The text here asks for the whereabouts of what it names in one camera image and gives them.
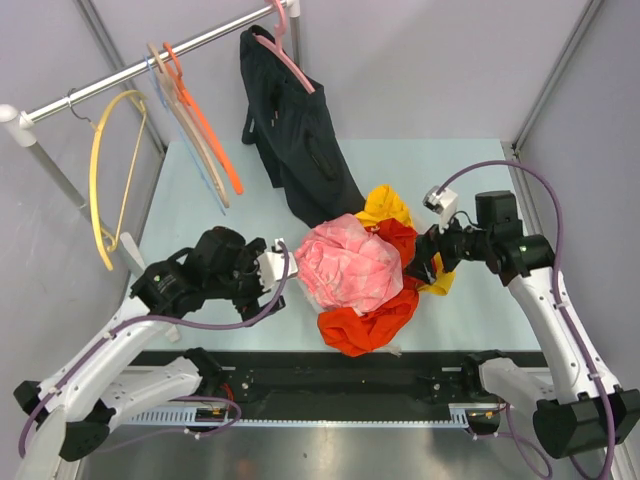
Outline yellow shorts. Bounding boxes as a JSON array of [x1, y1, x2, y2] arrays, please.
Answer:
[[355, 185, 455, 296]]

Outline dark navy shorts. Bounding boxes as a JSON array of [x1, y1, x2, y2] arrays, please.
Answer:
[[239, 25, 365, 228]]

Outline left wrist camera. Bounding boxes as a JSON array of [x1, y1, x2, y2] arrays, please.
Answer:
[[257, 238, 298, 291]]

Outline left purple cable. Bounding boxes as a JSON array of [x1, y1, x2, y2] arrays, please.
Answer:
[[17, 241, 292, 459]]

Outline orange shorts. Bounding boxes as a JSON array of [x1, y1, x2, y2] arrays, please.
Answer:
[[317, 218, 420, 357]]

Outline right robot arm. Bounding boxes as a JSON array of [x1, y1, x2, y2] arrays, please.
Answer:
[[406, 187, 639, 459]]

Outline orange hanger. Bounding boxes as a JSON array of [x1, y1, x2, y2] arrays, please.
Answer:
[[163, 42, 244, 195]]

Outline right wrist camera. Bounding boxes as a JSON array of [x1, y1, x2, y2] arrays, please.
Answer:
[[423, 186, 458, 230]]

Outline beige hanger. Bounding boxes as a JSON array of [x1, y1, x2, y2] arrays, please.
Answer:
[[146, 42, 232, 209]]

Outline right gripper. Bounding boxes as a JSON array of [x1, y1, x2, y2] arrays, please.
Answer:
[[403, 205, 492, 285]]

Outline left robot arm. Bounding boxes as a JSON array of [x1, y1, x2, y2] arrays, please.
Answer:
[[14, 226, 297, 461]]

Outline metal clothes rail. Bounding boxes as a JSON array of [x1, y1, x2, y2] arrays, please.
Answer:
[[1, 6, 275, 142]]

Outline blue wire hanger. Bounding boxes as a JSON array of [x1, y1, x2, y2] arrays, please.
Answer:
[[143, 53, 227, 216]]

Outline pink patterned shorts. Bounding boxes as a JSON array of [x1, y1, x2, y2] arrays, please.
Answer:
[[295, 214, 403, 315]]

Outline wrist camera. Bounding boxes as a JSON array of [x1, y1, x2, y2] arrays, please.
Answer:
[[423, 186, 458, 230], [257, 238, 298, 291]]

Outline yellow hanger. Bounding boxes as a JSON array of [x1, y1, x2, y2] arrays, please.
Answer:
[[88, 89, 149, 272]]

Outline white cable duct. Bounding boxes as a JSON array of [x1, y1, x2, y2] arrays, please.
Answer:
[[124, 403, 504, 429]]

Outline pink hanger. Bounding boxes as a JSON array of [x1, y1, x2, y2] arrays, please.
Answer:
[[250, 0, 317, 95]]

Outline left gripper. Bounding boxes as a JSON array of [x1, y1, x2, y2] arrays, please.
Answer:
[[206, 238, 285, 324]]

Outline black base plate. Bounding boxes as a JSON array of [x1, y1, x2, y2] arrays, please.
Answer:
[[134, 349, 551, 431]]

